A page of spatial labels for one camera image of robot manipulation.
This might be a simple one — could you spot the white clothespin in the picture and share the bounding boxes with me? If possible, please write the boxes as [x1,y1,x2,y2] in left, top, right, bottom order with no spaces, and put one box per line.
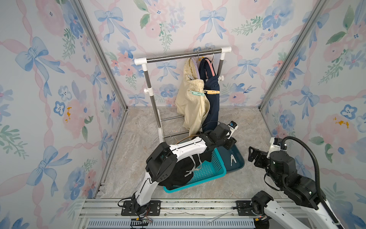
[230,154,237,167]

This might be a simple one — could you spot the black shorts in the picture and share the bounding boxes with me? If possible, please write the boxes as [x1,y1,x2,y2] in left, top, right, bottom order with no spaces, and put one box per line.
[159,153,212,190]

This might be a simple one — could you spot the orange clothes hanger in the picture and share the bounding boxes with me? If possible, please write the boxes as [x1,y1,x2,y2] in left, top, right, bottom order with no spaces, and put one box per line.
[176,135,199,145]

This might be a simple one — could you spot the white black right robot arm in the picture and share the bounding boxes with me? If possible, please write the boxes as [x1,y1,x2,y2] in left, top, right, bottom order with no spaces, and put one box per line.
[248,136,343,229]

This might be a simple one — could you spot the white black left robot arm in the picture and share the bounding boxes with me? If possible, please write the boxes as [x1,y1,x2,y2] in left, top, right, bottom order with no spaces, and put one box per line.
[132,121,238,214]

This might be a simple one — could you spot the beige shorts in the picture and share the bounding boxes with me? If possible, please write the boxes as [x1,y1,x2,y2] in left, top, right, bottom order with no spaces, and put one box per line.
[175,58,210,135]

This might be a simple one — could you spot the navy blue shorts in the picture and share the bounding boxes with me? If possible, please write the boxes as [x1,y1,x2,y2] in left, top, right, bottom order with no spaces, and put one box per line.
[199,58,220,132]

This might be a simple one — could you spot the pink clothes hanger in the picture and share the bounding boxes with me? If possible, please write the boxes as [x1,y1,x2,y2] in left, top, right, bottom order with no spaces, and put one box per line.
[206,50,216,76]

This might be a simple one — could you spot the lilac clothes hanger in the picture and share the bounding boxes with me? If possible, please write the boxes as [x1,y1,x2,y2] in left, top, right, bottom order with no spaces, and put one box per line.
[190,56,201,79]

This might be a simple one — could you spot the dark teal plastic bin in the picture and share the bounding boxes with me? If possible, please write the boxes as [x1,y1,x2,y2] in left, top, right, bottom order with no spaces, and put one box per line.
[217,144,245,173]

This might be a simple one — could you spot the teal perforated plastic basket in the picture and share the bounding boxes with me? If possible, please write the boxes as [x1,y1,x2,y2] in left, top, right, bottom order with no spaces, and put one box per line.
[163,149,227,193]

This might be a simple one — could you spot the orange clothespin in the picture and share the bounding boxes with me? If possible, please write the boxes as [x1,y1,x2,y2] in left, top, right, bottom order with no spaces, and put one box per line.
[204,90,220,94]

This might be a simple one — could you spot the mint green clothespin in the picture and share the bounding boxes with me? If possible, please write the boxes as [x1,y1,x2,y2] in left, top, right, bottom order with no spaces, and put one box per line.
[189,91,205,96]

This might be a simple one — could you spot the white metal clothes rack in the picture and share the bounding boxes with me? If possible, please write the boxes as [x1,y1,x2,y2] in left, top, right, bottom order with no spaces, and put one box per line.
[133,46,232,143]

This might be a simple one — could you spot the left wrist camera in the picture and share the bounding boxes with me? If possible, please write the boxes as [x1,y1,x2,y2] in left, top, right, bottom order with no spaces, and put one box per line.
[227,121,238,139]

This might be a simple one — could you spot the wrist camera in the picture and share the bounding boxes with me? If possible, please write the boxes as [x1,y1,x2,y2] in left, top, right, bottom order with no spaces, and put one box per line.
[227,121,238,139]
[267,137,283,158]

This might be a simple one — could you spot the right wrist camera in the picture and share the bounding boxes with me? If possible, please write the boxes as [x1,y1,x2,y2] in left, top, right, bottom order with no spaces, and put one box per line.
[267,137,283,158]

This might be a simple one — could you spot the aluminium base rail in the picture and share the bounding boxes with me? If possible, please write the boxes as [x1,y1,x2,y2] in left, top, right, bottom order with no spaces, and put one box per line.
[74,197,318,229]

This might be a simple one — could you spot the silver aluminium corner post left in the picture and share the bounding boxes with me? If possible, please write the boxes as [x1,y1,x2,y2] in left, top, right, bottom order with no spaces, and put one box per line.
[71,0,128,112]

